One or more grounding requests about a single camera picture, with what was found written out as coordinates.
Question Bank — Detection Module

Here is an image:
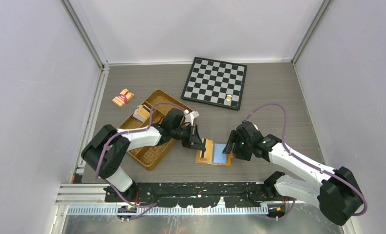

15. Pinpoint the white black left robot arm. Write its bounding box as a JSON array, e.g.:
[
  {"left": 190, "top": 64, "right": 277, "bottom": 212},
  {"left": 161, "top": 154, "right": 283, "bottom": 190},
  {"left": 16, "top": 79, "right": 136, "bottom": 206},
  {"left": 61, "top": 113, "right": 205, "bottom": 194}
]
[{"left": 81, "top": 108, "right": 206, "bottom": 202}]

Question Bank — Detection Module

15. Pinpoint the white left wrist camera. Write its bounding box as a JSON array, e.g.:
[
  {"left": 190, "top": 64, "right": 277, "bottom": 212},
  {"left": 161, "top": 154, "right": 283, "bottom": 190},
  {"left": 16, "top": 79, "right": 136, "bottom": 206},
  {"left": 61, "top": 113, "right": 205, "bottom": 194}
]
[{"left": 183, "top": 109, "right": 199, "bottom": 125}]

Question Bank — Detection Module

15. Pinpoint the black white chessboard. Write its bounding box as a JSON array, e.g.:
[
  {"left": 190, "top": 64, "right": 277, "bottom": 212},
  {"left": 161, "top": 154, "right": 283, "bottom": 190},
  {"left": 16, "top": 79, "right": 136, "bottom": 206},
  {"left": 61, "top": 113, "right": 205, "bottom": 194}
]
[{"left": 181, "top": 57, "right": 248, "bottom": 111}]

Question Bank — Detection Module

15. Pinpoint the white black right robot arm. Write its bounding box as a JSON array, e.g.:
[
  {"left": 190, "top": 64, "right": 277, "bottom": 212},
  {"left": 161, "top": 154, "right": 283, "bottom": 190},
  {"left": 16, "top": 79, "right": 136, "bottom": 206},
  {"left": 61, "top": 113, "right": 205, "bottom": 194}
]
[{"left": 223, "top": 120, "right": 365, "bottom": 226}]

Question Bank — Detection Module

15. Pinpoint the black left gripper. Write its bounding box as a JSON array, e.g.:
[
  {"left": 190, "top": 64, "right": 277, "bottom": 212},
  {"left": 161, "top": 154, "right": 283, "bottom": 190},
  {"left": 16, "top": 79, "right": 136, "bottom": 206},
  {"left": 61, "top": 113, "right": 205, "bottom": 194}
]
[{"left": 171, "top": 123, "right": 206, "bottom": 151}]

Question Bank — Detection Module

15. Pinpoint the orange leather card holder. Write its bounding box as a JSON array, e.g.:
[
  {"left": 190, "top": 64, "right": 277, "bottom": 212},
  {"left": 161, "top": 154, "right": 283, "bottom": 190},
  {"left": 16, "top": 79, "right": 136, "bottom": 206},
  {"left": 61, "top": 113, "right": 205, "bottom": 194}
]
[{"left": 195, "top": 142, "right": 234, "bottom": 166}]

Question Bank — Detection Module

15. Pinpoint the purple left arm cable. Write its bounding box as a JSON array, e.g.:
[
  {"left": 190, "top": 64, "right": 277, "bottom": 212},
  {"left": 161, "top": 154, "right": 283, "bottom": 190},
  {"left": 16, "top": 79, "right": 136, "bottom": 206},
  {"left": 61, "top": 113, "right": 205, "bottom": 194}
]
[{"left": 95, "top": 102, "right": 191, "bottom": 221}]

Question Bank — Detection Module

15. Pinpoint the woven rattan divided tray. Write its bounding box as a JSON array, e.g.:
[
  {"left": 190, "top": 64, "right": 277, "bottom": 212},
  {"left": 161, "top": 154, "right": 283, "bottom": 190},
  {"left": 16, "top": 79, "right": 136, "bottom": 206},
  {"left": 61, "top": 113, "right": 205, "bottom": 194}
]
[{"left": 118, "top": 89, "right": 195, "bottom": 172}]

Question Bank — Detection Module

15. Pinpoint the white credit card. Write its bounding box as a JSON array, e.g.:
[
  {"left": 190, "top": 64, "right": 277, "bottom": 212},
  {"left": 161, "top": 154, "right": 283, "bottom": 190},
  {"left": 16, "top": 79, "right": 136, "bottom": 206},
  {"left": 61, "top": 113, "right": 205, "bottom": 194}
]
[{"left": 133, "top": 105, "right": 150, "bottom": 122}]

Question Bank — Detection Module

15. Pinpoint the aluminium slotted rail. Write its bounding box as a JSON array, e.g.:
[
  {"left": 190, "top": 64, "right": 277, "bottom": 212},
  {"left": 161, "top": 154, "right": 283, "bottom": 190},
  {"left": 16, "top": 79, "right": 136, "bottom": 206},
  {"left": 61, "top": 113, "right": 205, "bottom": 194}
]
[{"left": 66, "top": 204, "right": 269, "bottom": 216}]

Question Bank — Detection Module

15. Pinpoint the red playing card box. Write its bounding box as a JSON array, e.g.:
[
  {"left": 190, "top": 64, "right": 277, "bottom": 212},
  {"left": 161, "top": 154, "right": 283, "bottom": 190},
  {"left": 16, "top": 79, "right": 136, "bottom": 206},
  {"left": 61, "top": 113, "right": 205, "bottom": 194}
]
[{"left": 112, "top": 89, "right": 134, "bottom": 107}]

